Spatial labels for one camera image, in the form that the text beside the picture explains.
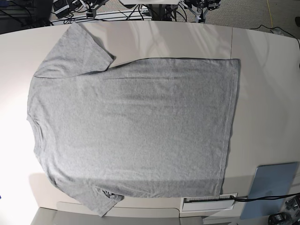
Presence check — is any grey T-shirt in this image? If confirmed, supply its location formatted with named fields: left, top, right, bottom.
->
left=27, top=23, right=240, bottom=216

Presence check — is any black box with white label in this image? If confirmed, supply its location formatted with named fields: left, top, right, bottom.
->
left=52, top=0, right=69, bottom=18

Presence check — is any blue-grey flat panel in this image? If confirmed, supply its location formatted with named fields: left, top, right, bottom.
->
left=240, top=162, right=298, bottom=220

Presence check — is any black device bottom right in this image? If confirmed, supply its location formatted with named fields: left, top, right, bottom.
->
left=268, top=212, right=293, bottom=225

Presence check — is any black central stand with cables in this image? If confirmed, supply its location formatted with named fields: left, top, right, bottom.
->
left=131, top=2, right=188, bottom=22

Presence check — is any white cable grommet slot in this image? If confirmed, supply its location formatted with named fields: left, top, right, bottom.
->
left=180, top=193, right=237, bottom=213

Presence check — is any black cable on table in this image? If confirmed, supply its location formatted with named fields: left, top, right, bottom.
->
left=231, top=193, right=300, bottom=203

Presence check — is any yellow cable on floor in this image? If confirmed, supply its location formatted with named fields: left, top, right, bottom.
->
left=267, top=0, right=274, bottom=28

